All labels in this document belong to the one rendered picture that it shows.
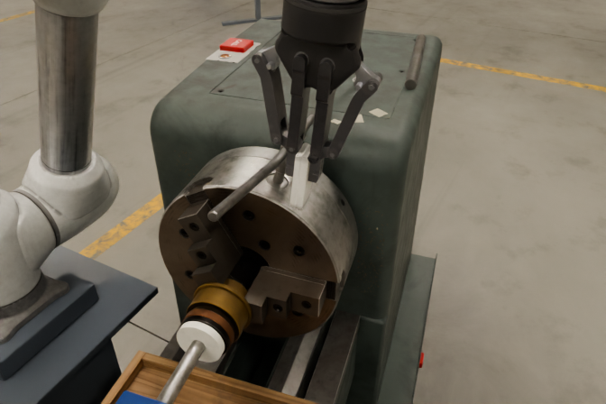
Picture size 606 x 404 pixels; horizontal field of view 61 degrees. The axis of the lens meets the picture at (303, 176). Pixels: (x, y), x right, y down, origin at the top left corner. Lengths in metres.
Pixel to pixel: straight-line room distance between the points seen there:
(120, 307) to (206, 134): 0.53
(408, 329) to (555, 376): 0.87
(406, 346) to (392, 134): 0.74
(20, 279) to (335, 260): 0.70
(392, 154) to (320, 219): 0.17
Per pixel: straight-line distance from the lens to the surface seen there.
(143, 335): 2.24
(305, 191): 0.57
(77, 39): 0.99
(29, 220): 1.19
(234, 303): 0.76
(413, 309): 1.54
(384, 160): 0.84
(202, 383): 0.96
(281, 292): 0.78
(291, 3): 0.47
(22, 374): 1.26
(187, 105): 0.97
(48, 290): 1.30
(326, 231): 0.77
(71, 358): 1.24
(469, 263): 2.56
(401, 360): 1.43
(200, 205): 0.78
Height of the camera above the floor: 1.66
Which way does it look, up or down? 33 degrees down
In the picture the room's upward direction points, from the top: straight up
